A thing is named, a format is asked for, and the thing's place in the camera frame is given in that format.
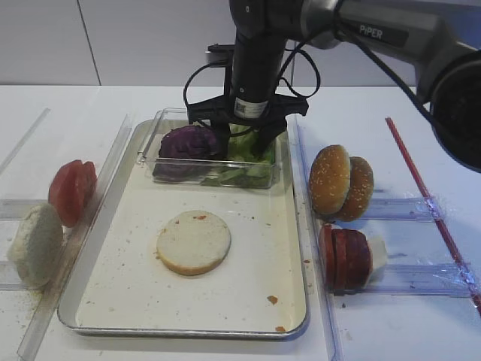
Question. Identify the white cheese slice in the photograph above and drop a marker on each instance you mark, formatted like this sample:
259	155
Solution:
379	258

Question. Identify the red tomato slices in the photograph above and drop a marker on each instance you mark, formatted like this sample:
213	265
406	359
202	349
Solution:
71	190

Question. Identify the sesame bun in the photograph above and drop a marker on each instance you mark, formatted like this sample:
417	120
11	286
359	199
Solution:
360	190
329	179

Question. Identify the green lettuce pile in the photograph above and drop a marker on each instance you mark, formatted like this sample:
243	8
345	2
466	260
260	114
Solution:
254	175

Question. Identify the silver metal tray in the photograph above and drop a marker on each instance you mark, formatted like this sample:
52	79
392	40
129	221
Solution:
120	287

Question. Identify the clear plastic container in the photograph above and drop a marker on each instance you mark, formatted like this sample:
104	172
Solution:
182	171

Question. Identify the purple cabbage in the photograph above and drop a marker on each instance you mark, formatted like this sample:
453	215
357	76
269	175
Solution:
190	142

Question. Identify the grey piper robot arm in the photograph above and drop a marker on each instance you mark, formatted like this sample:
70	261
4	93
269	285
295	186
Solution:
437	71

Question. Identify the round white bread slice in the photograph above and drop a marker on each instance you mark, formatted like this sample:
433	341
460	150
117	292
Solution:
193	242

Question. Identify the clear rail right of tray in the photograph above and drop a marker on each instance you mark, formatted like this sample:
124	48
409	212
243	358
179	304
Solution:
321	333

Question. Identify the front sesame bun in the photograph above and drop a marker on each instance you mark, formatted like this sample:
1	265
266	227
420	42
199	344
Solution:
329	179

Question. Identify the red plastic strip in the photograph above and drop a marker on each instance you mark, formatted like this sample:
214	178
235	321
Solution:
464	271

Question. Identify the clear holder upper right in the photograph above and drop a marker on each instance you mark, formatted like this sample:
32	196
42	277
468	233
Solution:
408	209

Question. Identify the dark red meat patties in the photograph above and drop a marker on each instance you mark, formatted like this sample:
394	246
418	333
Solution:
353	259

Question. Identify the clear holder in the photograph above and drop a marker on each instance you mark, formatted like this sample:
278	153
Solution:
446	279
408	209

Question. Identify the clear holder lower right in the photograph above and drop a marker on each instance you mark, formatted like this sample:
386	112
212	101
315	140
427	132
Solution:
446	279

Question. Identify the green lettuce leaf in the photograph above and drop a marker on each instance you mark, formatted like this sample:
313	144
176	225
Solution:
240	150

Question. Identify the rear sesame bun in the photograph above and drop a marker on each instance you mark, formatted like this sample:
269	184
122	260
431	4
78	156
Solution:
360	190

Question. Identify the white bread slice stack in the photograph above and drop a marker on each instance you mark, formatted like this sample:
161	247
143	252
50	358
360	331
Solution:
37	245

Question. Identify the clear rail far left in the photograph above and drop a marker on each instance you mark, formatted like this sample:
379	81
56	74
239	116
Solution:
26	136

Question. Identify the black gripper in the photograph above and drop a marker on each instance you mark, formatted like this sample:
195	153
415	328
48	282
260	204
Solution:
252	73

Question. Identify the clear rail left of tray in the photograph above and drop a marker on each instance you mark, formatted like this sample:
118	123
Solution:
42	316

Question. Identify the clear rail of tray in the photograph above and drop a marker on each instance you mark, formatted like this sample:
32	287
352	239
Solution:
42	316
321	333

